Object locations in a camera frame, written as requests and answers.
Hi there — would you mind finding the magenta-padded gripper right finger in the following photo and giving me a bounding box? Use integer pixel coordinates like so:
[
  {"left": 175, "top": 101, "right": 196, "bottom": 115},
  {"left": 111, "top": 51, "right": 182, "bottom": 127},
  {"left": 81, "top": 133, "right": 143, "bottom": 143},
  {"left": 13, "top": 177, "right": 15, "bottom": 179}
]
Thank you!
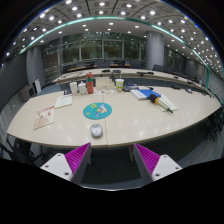
[{"left": 132, "top": 143, "right": 183, "bottom": 184}]

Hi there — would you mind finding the group of ceiling lights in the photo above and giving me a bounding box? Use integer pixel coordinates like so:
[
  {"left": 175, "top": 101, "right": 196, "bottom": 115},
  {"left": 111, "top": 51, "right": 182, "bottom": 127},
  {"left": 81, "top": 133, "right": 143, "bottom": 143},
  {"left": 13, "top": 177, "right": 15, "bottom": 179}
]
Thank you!
[{"left": 4, "top": 0, "right": 223, "bottom": 68}]

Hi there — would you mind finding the group of office chairs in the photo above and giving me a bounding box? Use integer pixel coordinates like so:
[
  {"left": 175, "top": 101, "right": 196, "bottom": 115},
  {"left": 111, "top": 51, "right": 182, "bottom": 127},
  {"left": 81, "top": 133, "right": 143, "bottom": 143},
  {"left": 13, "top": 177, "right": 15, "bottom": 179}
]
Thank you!
[{"left": 62, "top": 59, "right": 174, "bottom": 74}]

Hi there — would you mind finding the stack of white paper cups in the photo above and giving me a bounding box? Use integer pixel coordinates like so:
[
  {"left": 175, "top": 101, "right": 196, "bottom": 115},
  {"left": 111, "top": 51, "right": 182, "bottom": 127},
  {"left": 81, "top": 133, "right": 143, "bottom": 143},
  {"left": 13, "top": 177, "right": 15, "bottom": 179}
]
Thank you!
[{"left": 69, "top": 81, "right": 79, "bottom": 96}]

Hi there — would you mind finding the black desk device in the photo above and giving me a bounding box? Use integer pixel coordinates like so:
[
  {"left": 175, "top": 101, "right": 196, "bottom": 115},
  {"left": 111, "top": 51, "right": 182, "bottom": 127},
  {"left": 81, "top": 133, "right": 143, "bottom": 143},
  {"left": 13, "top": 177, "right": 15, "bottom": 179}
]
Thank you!
[{"left": 123, "top": 83, "right": 139, "bottom": 93}]

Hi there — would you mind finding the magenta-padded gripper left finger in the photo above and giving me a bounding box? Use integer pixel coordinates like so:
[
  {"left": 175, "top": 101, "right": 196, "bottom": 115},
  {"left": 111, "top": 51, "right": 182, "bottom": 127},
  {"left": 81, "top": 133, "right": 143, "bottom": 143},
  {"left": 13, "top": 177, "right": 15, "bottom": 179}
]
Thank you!
[{"left": 39, "top": 142, "right": 93, "bottom": 185}]

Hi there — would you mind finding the white lidded mug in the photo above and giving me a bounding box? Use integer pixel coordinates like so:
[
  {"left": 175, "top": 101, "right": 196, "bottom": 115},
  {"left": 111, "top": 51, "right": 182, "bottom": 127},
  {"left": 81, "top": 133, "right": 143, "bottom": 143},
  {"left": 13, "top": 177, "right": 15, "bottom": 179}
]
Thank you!
[{"left": 77, "top": 81, "right": 88, "bottom": 95}]

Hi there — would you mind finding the magazine with pink red cover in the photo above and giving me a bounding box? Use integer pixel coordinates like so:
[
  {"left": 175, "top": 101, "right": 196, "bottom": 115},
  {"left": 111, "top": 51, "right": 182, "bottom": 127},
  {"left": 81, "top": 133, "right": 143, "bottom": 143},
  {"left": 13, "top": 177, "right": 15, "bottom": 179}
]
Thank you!
[{"left": 33, "top": 105, "right": 56, "bottom": 131}]

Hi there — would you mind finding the red drink bottle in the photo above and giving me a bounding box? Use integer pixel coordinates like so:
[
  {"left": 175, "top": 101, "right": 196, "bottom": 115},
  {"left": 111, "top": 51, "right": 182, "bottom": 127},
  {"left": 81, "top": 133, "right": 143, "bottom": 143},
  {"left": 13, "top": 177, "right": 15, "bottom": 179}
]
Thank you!
[{"left": 85, "top": 72, "right": 95, "bottom": 95}]

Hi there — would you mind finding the white board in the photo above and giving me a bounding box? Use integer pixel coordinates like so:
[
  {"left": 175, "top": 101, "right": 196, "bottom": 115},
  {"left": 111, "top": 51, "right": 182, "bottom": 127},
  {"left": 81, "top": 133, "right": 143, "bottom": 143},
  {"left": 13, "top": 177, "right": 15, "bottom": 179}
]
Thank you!
[{"left": 33, "top": 78, "right": 43, "bottom": 95}]

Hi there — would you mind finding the grey monitor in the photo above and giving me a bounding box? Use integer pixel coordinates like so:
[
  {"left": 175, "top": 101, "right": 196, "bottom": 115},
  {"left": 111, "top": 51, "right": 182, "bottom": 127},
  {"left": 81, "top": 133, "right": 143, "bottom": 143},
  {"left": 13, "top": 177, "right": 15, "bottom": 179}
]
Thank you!
[{"left": 19, "top": 84, "right": 36, "bottom": 103}]

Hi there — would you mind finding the silver grey computer mouse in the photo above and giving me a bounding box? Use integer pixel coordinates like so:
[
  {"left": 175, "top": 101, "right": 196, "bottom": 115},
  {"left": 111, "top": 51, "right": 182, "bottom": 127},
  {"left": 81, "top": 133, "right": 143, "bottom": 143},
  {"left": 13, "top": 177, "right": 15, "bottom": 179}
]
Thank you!
[{"left": 90, "top": 123, "right": 104, "bottom": 139}]

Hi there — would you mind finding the colourful sticker sheet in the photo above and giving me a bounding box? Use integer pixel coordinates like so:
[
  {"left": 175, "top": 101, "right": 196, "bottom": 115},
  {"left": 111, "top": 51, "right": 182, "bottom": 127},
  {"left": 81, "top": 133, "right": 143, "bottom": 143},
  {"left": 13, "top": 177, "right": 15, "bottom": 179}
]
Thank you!
[{"left": 94, "top": 88, "right": 116, "bottom": 96}]

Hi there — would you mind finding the black office chair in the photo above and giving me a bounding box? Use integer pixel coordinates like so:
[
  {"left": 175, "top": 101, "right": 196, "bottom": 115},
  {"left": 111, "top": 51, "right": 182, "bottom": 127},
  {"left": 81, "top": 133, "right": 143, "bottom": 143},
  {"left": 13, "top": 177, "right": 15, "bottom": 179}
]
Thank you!
[{"left": 0, "top": 133, "right": 36, "bottom": 165}]

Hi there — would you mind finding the paper drink cup with straw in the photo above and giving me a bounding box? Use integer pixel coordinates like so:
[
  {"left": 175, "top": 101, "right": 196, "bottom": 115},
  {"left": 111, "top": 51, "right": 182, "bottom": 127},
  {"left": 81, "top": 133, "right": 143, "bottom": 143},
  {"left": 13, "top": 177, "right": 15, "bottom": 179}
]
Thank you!
[{"left": 115, "top": 77, "right": 125, "bottom": 93}]

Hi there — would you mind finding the round teal cartoon mouse pad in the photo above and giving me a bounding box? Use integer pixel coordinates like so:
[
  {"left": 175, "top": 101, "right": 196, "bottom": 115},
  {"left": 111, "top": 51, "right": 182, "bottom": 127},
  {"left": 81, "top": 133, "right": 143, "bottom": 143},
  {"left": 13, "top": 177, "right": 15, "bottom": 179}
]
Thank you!
[{"left": 82, "top": 102, "right": 113, "bottom": 121}]

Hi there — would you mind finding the blue folder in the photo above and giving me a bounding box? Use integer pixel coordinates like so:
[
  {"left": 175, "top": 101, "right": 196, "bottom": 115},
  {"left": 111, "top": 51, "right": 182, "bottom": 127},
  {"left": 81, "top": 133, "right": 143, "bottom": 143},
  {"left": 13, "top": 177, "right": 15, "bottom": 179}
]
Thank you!
[{"left": 138, "top": 88, "right": 162, "bottom": 100}]

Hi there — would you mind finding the beige cardboard box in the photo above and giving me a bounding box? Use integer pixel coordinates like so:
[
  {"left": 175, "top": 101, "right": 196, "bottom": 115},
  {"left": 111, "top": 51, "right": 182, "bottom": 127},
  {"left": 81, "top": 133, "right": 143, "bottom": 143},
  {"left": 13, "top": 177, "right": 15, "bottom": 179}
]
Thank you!
[{"left": 95, "top": 77, "right": 116, "bottom": 91}]

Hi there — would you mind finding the long curved conference desk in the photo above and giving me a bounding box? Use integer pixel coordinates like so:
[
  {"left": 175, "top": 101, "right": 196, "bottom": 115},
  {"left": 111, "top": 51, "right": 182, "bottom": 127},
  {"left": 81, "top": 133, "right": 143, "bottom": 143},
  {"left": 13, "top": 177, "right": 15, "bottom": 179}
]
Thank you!
[{"left": 52, "top": 68, "right": 214, "bottom": 98}]

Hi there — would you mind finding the white booklet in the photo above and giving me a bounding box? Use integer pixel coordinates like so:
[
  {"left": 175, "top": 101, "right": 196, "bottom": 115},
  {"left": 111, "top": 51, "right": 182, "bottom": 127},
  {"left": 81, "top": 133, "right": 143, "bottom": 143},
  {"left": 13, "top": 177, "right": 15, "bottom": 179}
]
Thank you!
[{"left": 54, "top": 94, "right": 73, "bottom": 110}]

